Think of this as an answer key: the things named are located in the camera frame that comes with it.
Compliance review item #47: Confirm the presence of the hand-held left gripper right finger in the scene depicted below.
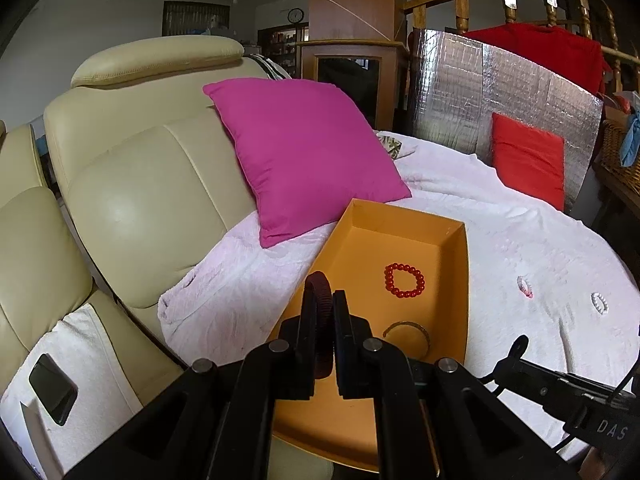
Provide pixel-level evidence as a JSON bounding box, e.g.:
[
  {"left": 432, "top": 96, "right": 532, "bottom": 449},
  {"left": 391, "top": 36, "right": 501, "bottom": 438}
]
[{"left": 333, "top": 290, "right": 581, "bottom": 480}]

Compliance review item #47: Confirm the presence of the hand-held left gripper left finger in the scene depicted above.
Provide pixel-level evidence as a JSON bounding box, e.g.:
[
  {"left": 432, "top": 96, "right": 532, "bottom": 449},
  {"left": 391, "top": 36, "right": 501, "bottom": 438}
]
[{"left": 65, "top": 285, "right": 319, "bottom": 480}]

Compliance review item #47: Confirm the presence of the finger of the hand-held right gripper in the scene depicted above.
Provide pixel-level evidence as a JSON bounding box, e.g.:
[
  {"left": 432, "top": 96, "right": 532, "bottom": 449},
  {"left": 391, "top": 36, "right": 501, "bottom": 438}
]
[{"left": 492, "top": 335, "right": 596, "bottom": 411}]

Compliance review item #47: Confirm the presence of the dark ribbed bracelet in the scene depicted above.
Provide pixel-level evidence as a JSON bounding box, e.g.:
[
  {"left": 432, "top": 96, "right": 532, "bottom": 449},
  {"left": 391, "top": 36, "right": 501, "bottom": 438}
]
[{"left": 305, "top": 271, "right": 334, "bottom": 379}]

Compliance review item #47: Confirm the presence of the red bead bracelet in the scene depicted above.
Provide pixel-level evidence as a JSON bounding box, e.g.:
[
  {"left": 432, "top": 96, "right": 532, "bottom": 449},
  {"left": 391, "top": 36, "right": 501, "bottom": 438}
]
[{"left": 384, "top": 261, "right": 427, "bottom": 299}]

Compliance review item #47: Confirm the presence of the metal bangle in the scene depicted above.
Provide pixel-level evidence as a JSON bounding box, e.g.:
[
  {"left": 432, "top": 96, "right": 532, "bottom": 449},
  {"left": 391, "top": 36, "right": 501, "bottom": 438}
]
[{"left": 382, "top": 321, "right": 431, "bottom": 361}]

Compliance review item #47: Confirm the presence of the orange cardboard box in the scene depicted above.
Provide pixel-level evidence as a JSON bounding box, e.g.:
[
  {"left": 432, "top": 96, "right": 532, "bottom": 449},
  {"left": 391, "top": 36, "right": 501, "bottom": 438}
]
[{"left": 265, "top": 198, "right": 471, "bottom": 476}]

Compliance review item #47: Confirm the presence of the pale pink embossed blanket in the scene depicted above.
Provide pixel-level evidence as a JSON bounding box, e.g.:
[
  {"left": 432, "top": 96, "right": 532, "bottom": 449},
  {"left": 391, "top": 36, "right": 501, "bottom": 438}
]
[{"left": 157, "top": 132, "right": 636, "bottom": 461}]

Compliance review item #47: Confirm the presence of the magenta cushion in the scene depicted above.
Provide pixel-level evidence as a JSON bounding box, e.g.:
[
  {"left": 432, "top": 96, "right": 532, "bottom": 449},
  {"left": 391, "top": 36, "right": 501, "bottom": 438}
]
[{"left": 202, "top": 77, "right": 413, "bottom": 249}]

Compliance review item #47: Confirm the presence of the green patterned cushion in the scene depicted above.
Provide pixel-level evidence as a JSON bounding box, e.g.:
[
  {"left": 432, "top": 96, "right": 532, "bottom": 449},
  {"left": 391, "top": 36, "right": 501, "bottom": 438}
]
[{"left": 377, "top": 131, "right": 418, "bottom": 161}]

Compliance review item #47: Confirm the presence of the white towel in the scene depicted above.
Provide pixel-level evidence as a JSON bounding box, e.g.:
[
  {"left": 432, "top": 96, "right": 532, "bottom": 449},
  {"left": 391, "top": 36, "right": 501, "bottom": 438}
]
[{"left": 0, "top": 302, "right": 146, "bottom": 480}]

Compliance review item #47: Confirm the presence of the red cushion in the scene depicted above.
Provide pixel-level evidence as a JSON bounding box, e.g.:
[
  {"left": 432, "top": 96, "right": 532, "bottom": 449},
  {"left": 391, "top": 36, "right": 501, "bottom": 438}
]
[{"left": 491, "top": 112, "right": 566, "bottom": 211}]

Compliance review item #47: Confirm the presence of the wicker basket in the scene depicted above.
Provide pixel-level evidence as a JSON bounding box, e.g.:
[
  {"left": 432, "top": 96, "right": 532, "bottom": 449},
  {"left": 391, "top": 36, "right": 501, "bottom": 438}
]
[{"left": 597, "top": 119, "right": 640, "bottom": 188}]

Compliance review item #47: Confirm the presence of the beige leather sofa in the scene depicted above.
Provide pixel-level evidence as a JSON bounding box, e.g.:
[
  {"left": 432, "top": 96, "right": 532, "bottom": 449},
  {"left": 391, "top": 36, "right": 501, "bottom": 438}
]
[{"left": 0, "top": 35, "right": 336, "bottom": 480}]

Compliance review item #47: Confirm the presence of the blue cloth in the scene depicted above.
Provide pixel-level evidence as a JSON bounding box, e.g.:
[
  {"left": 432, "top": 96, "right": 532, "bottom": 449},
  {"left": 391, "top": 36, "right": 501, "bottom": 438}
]
[{"left": 621, "top": 112, "right": 640, "bottom": 167}]

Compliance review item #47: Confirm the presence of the black smartphone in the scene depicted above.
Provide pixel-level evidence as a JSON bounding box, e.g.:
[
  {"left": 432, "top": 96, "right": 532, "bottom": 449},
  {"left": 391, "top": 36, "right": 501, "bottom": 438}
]
[{"left": 28, "top": 353, "right": 79, "bottom": 427}]

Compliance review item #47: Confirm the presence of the striped cloth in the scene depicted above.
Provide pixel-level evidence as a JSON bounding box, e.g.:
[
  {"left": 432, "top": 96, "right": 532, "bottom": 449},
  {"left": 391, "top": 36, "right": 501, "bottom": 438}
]
[{"left": 247, "top": 54, "right": 292, "bottom": 81}]

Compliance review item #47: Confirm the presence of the wooden cabinet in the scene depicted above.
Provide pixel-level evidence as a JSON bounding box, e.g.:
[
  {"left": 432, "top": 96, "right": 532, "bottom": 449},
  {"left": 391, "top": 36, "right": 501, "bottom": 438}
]
[{"left": 297, "top": 37, "right": 408, "bottom": 128}]

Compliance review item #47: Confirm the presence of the silver foil insulation sheet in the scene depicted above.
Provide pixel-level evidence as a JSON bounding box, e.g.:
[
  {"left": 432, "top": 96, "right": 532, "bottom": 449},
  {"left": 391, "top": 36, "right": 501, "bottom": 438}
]
[{"left": 407, "top": 29, "right": 604, "bottom": 211}]

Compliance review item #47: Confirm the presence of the dark display cabinet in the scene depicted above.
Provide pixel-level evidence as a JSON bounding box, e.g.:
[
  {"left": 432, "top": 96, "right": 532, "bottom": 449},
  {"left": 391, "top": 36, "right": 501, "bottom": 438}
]
[{"left": 257, "top": 25, "right": 311, "bottom": 78}]

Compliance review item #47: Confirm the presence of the red cloth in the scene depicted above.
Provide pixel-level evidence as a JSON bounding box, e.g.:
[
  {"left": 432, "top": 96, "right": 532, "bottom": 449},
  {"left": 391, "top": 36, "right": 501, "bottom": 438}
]
[{"left": 462, "top": 24, "right": 613, "bottom": 96}]

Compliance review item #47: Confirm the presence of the wooden pillar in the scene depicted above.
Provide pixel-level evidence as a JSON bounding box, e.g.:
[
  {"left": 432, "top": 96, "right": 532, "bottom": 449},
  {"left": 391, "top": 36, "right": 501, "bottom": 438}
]
[{"left": 309, "top": 0, "right": 396, "bottom": 43}]

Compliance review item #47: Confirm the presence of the black cable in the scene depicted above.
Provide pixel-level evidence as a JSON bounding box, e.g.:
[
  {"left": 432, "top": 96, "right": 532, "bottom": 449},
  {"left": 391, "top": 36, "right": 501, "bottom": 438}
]
[{"left": 605, "top": 327, "right": 640, "bottom": 403}]

